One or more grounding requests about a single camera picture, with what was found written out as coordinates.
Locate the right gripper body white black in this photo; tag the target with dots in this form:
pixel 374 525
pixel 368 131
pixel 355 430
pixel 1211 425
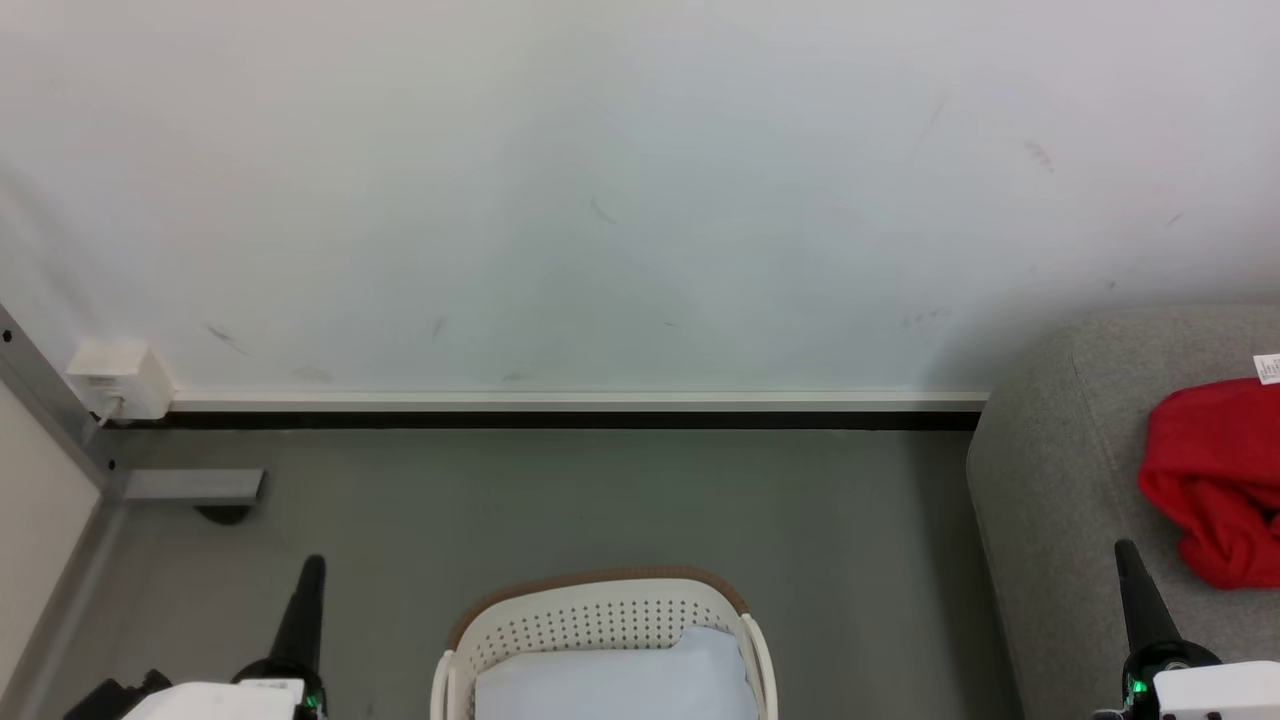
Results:
pixel 1215 692

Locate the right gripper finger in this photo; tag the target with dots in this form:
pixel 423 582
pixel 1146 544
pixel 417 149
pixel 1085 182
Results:
pixel 1140 610

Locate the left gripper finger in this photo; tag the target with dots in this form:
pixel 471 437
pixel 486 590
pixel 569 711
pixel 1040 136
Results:
pixel 303 620

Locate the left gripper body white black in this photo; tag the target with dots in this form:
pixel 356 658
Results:
pixel 220 702

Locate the red clothing item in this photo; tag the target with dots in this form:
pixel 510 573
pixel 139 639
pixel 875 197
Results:
pixel 1215 480

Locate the white laundry basket brown rim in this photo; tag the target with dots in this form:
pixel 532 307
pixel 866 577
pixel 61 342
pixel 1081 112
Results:
pixel 600 610

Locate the black round floor foot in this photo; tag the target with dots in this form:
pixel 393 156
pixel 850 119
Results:
pixel 222 513

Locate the grey fabric sofa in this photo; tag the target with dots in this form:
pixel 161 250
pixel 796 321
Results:
pixel 1060 500

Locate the white partition panel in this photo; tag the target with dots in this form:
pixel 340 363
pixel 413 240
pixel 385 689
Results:
pixel 35 520

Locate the pale white cloth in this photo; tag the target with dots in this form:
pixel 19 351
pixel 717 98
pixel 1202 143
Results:
pixel 620 685

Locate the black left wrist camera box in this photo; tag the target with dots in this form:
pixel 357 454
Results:
pixel 110 698

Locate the white wall socket box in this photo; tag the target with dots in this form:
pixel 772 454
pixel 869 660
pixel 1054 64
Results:
pixel 120 378

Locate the grey metal frame post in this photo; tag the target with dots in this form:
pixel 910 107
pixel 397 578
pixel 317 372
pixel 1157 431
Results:
pixel 50 400

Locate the white black wall baseboard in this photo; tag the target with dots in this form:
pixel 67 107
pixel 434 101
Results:
pixel 570 408

